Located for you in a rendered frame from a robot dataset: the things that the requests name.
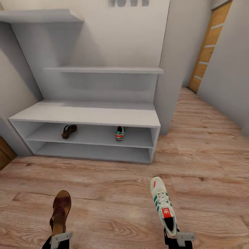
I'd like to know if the gym shoe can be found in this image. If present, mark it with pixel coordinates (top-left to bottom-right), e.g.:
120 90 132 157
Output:
150 176 178 237
116 126 127 141

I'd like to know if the sandal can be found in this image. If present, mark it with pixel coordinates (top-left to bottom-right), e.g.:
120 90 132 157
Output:
62 125 77 139
49 190 71 240

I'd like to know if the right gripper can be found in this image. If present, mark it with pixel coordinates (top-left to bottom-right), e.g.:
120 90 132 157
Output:
164 229 193 249

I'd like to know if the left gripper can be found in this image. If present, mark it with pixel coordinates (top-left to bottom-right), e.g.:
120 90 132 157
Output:
42 236 70 249

